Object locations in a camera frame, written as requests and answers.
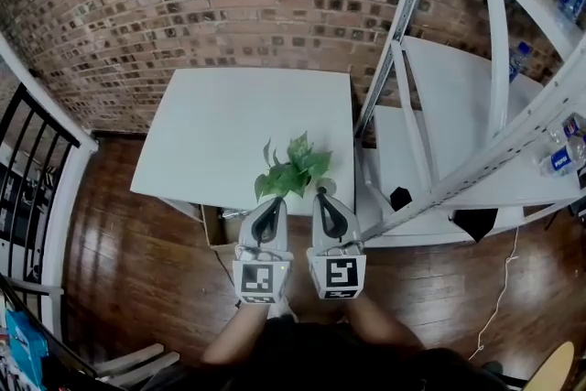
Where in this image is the green leafy plant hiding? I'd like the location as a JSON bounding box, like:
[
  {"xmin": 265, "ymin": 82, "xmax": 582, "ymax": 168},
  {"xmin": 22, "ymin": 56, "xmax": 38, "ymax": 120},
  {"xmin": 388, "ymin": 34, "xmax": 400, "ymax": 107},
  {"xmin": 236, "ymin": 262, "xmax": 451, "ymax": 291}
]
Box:
[{"xmin": 254, "ymin": 130, "xmax": 334, "ymax": 203}]

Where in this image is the black floor cable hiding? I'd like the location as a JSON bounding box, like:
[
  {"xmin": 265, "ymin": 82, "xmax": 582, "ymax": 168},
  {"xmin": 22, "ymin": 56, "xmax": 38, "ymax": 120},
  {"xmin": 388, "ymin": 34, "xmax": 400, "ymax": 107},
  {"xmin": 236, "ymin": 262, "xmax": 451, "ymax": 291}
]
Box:
[{"xmin": 213, "ymin": 248, "xmax": 237, "ymax": 290}]

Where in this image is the white banister post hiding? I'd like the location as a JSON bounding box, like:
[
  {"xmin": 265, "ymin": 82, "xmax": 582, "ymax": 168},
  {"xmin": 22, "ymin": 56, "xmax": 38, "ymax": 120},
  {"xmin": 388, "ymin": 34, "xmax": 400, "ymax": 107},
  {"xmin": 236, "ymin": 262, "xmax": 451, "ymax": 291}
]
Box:
[{"xmin": 0, "ymin": 31, "xmax": 100, "ymax": 342}]

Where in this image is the black cloth sheet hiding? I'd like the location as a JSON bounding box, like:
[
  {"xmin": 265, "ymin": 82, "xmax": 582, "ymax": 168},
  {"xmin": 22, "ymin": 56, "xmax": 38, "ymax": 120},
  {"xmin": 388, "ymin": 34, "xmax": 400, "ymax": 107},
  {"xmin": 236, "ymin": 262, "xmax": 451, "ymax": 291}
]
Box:
[{"xmin": 452, "ymin": 207, "xmax": 499, "ymax": 244}]

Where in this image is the black metal railing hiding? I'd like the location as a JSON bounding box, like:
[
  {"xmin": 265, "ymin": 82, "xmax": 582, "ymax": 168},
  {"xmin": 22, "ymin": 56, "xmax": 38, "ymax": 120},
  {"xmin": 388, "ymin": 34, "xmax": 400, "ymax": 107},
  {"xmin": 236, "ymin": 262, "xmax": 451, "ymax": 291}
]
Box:
[{"xmin": 0, "ymin": 81, "xmax": 81, "ymax": 286}]

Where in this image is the small black flat object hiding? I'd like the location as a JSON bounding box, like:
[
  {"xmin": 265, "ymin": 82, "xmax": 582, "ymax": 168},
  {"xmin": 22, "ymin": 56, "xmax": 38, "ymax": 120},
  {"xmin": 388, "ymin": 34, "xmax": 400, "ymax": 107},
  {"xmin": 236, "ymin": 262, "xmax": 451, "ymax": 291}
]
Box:
[{"xmin": 389, "ymin": 186, "xmax": 414, "ymax": 212}]

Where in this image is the blue bag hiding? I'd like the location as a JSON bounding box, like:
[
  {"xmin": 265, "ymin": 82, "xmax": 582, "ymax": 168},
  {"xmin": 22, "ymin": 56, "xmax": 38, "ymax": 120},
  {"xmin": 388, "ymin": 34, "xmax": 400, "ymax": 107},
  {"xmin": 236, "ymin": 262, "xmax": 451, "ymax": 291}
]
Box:
[{"xmin": 4, "ymin": 308, "xmax": 49, "ymax": 386}]

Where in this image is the white cord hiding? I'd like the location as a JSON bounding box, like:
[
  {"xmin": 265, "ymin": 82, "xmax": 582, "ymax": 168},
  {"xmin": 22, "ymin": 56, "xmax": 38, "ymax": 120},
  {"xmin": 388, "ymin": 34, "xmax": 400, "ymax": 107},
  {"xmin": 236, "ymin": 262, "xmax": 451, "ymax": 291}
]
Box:
[{"xmin": 467, "ymin": 225, "xmax": 521, "ymax": 362}]

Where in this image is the white metal shelf rack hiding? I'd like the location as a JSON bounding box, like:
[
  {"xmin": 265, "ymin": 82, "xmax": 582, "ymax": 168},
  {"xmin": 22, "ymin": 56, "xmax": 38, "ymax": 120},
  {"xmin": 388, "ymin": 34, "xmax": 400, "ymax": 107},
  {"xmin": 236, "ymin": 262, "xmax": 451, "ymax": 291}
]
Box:
[{"xmin": 353, "ymin": 0, "xmax": 586, "ymax": 249}]

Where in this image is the light wooden chair seat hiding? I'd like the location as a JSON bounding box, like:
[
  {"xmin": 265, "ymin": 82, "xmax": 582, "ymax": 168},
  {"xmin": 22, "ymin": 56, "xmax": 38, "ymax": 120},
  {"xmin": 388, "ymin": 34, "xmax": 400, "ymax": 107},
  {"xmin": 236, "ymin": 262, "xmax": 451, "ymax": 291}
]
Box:
[{"xmin": 532, "ymin": 340, "xmax": 576, "ymax": 391}]

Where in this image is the person's right forearm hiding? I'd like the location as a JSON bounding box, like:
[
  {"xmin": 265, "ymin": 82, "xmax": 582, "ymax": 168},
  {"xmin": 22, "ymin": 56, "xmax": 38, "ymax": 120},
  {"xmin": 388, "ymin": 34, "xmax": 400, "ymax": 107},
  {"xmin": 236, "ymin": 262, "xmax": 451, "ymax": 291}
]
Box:
[{"xmin": 340, "ymin": 297, "xmax": 426, "ymax": 353}]

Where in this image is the dark blue drink bottle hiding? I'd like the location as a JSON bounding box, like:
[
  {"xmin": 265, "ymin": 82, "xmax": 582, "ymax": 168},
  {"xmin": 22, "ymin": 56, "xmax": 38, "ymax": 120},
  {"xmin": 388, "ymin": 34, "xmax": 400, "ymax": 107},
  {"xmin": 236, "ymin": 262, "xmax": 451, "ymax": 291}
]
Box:
[{"xmin": 508, "ymin": 41, "xmax": 533, "ymax": 84}]

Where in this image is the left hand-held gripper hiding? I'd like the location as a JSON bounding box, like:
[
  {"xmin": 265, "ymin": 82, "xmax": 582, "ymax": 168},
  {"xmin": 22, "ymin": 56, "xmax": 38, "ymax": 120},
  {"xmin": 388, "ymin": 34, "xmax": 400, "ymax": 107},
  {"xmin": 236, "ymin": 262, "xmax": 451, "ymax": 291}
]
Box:
[{"xmin": 232, "ymin": 198, "xmax": 294, "ymax": 306}]

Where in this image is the open cardboard box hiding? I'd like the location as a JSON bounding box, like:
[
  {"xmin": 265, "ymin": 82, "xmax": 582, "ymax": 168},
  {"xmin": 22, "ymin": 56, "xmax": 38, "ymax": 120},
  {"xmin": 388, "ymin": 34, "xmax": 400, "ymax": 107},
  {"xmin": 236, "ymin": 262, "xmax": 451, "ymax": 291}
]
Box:
[{"xmin": 201, "ymin": 204, "xmax": 244, "ymax": 249}]

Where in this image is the white square table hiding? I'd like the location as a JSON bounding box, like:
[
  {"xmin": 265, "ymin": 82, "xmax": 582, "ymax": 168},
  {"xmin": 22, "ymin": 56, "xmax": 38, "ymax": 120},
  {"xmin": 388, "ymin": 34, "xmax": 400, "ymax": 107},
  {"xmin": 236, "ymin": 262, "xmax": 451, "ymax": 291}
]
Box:
[{"xmin": 129, "ymin": 68, "xmax": 357, "ymax": 217}]

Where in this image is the clear bottle blue cap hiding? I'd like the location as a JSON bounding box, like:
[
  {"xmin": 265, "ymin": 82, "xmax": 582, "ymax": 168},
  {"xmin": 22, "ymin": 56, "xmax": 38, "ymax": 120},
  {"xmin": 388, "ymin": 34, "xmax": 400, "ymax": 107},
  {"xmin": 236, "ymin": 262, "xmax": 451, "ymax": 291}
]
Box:
[{"xmin": 548, "ymin": 113, "xmax": 586, "ymax": 144}]

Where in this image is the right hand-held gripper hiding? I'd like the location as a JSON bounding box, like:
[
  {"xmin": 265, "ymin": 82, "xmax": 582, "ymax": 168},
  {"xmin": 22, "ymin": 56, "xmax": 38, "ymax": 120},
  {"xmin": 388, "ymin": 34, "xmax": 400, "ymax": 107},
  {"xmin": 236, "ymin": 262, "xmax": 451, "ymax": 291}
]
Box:
[{"xmin": 305, "ymin": 191, "xmax": 368, "ymax": 302}]

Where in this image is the person's left forearm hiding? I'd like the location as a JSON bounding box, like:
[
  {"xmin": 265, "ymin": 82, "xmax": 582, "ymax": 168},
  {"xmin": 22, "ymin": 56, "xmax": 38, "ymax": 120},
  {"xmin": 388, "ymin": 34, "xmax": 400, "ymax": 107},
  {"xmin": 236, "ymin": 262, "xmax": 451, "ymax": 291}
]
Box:
[{"xmin": 201, "ymin": 303, "xmax": 272, "ymax": 366}]

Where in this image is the grey metal chair frame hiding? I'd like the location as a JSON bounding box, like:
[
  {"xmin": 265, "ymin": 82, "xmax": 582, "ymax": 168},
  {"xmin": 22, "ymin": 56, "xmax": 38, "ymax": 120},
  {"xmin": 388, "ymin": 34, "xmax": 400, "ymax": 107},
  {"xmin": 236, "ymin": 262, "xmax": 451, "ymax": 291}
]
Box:
[{"xmin": 92, "ymin": 342, "xmax": 180, "ymax": 386}]

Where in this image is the blue label cola bottle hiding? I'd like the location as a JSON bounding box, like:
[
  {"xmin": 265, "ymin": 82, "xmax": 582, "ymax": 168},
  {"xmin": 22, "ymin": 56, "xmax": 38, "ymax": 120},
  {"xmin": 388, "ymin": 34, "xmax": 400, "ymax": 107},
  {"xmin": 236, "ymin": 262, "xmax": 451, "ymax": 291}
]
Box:
[{"xmin": 537, "ymin": 136, "xmax": 586, "ymax": 179}]

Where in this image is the person's black clothing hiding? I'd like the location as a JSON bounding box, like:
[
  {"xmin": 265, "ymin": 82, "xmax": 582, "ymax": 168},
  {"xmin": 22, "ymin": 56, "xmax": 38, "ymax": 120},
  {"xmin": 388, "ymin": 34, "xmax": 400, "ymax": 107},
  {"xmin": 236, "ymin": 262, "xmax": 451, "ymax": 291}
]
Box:
[{"xmin": 149, "ymin": 316, "xmax": 510, "ymax": 391}]

